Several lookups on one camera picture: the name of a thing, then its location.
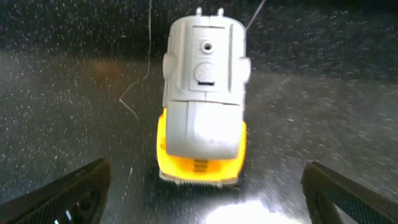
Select grey and yellow toy truck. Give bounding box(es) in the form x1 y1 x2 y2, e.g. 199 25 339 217
155 6 252 189

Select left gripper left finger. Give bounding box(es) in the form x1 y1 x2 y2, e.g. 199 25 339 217
0 157 113 224

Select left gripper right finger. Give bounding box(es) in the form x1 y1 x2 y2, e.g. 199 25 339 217
300 161 398 224

